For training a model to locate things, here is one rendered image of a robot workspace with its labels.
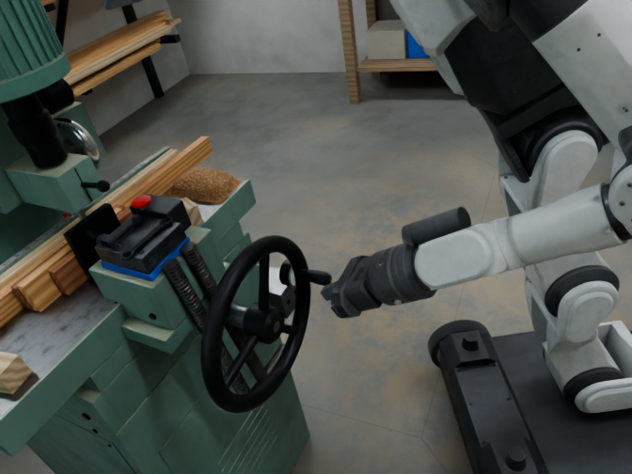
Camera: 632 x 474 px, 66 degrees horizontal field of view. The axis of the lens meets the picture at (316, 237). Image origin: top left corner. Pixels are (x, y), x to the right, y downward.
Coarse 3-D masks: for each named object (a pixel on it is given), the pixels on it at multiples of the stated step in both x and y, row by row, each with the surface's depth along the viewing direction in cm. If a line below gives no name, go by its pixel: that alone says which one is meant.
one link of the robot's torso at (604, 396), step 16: (608, 336) 128; (624, 336) 122; (608, 352) 129; (624, 352) 121; (624, 368) 122; (592, 384) 114; (608, 384) 112; (624, 384) 112; (576, 400) 116; (592, 400) 114; (608, 400) 114; (624, 400) 114
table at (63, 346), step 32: (224, 224) 94; (96, 288) 79; (32, 320) 75; (64, 320) 74; (96, 320) 73; (128, 320) 76; (192, 320) 76; (32, 352) 69; (64, 352) 68; (96, 352) 72; (32, 384) 65; (64, 384) 68; (0, 416) 61; (32, 416) 65; (0, 448) 63
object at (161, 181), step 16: (192, 144) 107; (208, 144) 110; (176, 160) 102; (192, 160) 106; (160, 176) 98; (176, 176) 102; (144, 192) 95; (160, 192) 99; (0, 304) 74; (16, 304) 76; (0, 320) 74
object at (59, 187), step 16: (64, 160) 79; (80, 160) 78; (16, 176) 80; (32, 176) 77; (48, 176) 75; (64, 176) 75; (80, 176) 78; (96, 176) 80; (32, 192) 81; (48, 192) 78; (64, 192) 76; (80, 192) 78; (96, 192) 81; (64, 208) 79; (80, 208) 79
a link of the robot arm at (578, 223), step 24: (576, 192) 55; (600, 192) 53; (528, 216) 58; (552, 216) 56; (576, 216) 53; (600, 216) 52; (528, 240) 58; (552, 240) 56; (576, 240) 54; (600, 240) 53; (624, 240) 53
